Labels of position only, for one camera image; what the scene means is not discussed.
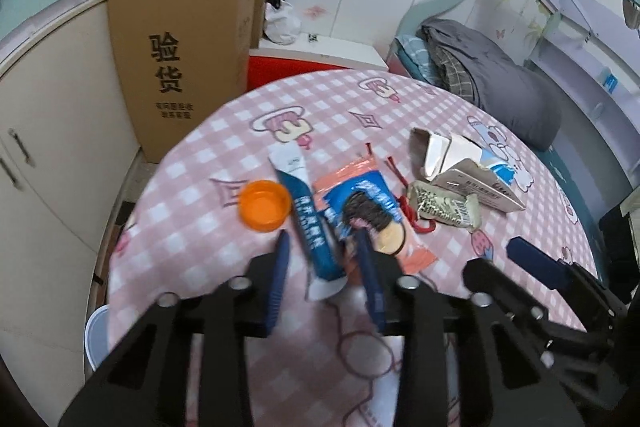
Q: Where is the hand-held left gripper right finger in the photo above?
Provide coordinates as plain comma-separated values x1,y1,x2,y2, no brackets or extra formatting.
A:
352,229,586,427

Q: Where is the tall cardboard box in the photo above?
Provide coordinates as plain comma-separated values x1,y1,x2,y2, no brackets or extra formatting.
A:
107,0,266,164

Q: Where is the pink checked tablecloth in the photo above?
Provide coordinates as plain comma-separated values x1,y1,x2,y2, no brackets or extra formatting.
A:
107,68,601,427

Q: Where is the white plastic bucket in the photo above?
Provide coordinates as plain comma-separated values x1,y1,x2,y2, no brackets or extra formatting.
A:
84,305,111,370

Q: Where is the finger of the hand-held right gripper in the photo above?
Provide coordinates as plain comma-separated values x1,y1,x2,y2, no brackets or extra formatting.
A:
506,236,576,290
462,258,551,338

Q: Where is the white and green wrapper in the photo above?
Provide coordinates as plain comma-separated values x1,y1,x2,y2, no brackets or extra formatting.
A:
402,181,482,230

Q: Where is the red storage bench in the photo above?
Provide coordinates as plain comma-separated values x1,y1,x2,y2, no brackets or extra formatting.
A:
247,34,391,95

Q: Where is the grey blanket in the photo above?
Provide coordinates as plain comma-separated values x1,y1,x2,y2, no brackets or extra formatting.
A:
420,18,563,152

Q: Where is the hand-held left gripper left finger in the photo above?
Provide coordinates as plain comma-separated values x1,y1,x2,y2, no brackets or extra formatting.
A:
59,229,292,427

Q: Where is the orange bowl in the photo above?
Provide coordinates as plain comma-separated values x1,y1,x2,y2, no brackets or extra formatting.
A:
239,179,292,233

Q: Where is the red string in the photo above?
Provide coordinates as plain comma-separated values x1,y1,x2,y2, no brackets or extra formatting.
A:
385,154,438,235

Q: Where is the white box with blue print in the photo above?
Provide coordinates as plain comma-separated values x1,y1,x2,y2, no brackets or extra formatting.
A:
432,156,527,212

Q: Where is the white plastic bag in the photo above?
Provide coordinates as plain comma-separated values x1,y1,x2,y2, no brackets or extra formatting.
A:
262,2,302,45

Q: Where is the metal cabinet handle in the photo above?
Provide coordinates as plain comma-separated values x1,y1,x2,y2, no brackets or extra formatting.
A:
7,127,36,168
0,157,21,192

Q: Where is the torn white carton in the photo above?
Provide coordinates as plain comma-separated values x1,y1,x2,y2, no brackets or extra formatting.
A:
409,128,483,182

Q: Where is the blue and white tube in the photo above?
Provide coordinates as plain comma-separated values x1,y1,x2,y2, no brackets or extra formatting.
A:
268,142,351,303

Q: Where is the grey plaid cloth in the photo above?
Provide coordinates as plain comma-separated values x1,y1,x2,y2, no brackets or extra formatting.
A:
432,44,481,105

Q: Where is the white cabinet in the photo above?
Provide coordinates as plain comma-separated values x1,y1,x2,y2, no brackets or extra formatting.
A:
0,0,141,388

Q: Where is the orange and blue packet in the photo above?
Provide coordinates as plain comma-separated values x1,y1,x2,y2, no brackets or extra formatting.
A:
312,155,438,278

